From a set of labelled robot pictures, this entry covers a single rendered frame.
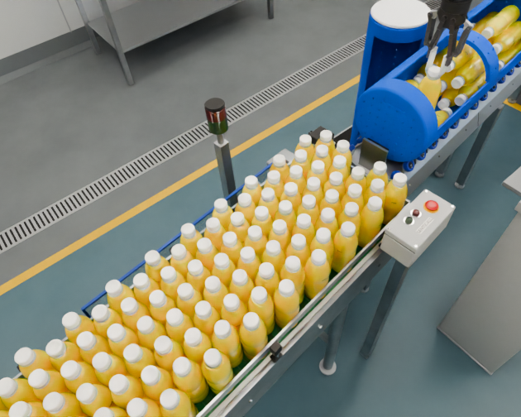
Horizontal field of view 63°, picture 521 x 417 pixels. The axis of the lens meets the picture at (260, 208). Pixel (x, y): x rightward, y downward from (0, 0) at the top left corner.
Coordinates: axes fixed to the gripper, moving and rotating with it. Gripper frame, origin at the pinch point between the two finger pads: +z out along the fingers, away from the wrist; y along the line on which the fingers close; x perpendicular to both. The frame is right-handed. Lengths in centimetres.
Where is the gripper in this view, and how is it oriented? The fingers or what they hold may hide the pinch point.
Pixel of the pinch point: (437, 62)
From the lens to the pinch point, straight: 146.2
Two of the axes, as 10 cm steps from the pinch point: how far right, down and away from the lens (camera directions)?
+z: 0.6, 6.2, 7.8
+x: -7.1, 5.7, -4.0
